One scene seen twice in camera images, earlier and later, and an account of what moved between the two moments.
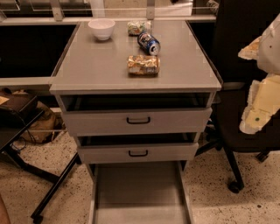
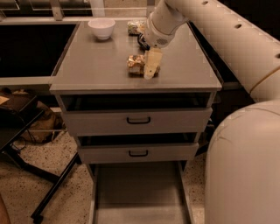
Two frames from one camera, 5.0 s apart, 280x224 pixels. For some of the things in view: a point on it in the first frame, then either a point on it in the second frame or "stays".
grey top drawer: [136, 113] stays
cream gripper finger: [250, 52] to [153, 57]
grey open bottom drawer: [139, 192] stays
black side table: [17, 113] stays
